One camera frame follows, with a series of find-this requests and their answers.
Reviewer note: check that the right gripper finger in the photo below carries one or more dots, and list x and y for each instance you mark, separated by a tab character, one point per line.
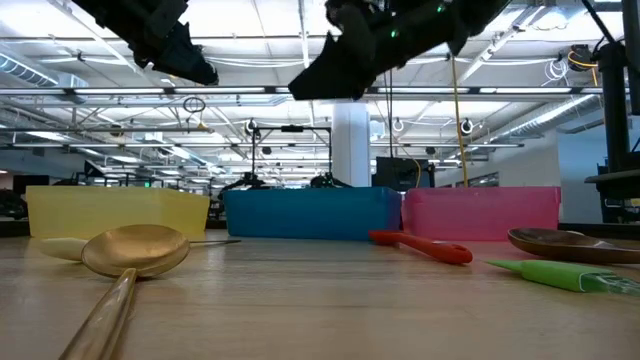
340	65
340	91

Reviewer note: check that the gold metal spoon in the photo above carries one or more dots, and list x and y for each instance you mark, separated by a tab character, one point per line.
135	250

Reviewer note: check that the red silicone spoon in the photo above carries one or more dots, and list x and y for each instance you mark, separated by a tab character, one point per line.
440	251

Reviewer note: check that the black background station frame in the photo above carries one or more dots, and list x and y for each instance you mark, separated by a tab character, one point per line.
292	128

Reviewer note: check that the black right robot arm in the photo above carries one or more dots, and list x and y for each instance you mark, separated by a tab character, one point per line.
480	12

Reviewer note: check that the blue plastic bin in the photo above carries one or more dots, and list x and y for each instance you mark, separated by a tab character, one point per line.
310	212

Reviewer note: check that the black aluminium table frame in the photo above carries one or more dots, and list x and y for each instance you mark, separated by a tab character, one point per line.
600	229

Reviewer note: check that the dark wooden spoon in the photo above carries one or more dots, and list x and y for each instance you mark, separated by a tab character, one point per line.
565	247

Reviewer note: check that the black background monitor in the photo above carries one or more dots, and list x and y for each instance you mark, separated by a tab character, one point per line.
400	175

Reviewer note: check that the pink plastic bin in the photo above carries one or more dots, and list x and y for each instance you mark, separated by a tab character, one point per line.
480	212

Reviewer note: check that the white pillar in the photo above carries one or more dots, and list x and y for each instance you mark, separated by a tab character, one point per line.
352	140

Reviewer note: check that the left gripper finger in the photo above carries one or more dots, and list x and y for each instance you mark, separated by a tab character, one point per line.
192	57
190	75

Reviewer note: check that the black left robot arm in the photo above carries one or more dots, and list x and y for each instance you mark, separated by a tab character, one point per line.
115	7

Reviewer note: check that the black background robot arm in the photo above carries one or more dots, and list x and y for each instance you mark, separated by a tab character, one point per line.
245	181
327	181

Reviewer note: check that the yellow plastic bin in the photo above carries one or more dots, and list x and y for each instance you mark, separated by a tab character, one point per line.
120	210

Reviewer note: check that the black monitor stand post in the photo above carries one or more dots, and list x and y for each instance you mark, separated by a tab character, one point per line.
615	125

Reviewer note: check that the grey side desk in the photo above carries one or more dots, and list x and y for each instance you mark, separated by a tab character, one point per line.
615	182

